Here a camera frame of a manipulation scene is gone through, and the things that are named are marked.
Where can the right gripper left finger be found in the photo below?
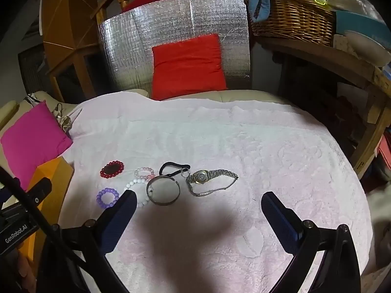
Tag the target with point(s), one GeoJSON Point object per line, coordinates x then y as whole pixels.
{"type": "Point", "coordinates": [113, 221]}

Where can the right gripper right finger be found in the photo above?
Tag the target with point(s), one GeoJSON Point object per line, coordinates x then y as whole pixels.
{"type": "Point", "coordinates": [286, 225]}

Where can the orange cardboard tray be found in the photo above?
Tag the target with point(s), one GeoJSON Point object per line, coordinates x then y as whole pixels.
{"type": "Point", "coordinates": [60, 174]}

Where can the magenta cushion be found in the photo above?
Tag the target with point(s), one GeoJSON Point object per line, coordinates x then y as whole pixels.
{"type": "Point", "coordinates": [35, 138]}

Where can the pink white bedspread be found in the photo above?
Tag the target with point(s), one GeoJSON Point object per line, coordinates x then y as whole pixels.
{"type": "Point", "coordinates": [213, 237]}

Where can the patterned small pouch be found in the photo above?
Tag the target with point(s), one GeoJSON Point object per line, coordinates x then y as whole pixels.
{"type": "Point", "coordinates": [64, 121]}

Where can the red cushion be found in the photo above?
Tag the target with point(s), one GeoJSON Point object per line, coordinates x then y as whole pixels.
{"type": "Point", "coordinates": [187, 67]}

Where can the silver foil insulation panel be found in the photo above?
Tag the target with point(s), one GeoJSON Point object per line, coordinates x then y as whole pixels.
{"type": "Point", "coordinates": [127, 39]}

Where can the wicker basket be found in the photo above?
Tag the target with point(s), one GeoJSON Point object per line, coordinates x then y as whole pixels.
{"type": "Point", "coordinates": [303, 20]}

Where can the wooden cabinet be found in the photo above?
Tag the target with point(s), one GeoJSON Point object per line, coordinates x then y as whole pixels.
{"type": "Point", "coordinates": [69, 36]}

